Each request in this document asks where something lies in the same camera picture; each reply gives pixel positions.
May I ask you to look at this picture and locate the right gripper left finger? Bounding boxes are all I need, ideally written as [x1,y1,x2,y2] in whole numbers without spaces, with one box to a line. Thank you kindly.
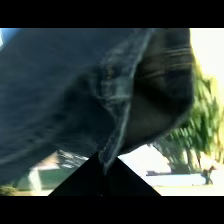
[49,152,101,197]

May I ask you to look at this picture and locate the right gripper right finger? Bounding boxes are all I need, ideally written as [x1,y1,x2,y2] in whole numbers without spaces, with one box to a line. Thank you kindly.
[103,156,162,197]

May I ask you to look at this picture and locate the black jeans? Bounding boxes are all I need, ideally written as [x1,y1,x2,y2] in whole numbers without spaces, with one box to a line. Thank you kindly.
[0,27,196,188]

